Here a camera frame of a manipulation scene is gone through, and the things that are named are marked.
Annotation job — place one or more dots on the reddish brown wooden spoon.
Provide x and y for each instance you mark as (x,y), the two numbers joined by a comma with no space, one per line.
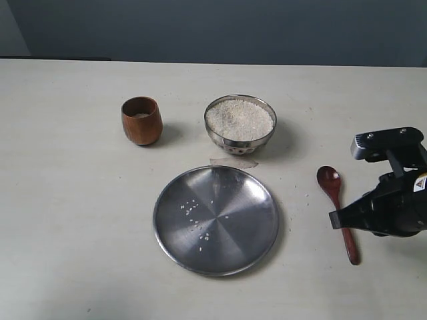
(330,182)

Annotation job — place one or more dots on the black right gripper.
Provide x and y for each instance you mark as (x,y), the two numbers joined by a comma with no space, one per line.
(399,210)

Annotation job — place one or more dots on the round steel plate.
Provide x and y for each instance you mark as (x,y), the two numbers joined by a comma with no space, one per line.
(216,220)

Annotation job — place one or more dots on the steel bowl of rice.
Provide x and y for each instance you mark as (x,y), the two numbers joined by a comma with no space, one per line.
(239,124)

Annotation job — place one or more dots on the brown wooden cup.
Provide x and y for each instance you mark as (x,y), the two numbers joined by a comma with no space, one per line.
(141,120)

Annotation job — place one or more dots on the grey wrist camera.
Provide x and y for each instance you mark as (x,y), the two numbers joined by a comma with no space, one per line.
(373,146)

